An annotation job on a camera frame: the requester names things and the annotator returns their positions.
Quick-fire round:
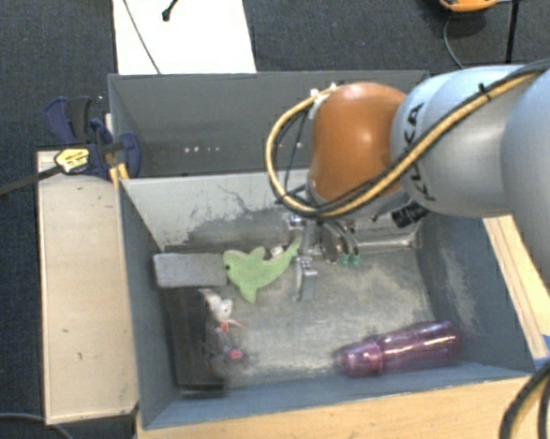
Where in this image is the grey metal bin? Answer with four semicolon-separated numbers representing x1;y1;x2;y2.
106;45;541;432

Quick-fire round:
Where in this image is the grey toy mouse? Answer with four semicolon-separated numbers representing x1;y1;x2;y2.
203;319;252;380

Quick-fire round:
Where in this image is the pale wood board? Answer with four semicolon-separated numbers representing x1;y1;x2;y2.
25;146;142;426

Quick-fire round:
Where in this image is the black cylinder on white bracket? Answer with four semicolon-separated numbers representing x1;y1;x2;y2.
390;201;430;230

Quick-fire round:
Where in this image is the purple plastic bottle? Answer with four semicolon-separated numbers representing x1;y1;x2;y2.
331;318;466;381

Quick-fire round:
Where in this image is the grey sponge block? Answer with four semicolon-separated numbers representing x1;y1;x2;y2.
152;247;230;292

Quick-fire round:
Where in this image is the white toy animal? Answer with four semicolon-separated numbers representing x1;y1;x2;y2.
200;285;247;333

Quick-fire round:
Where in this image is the green toy dolphin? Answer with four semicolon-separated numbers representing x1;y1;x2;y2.
220;238;307;306

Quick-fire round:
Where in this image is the black flat block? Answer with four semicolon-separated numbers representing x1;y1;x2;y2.
160;285;228;395

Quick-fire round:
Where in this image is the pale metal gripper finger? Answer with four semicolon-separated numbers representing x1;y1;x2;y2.
298;256;322;302
289;256;308;302

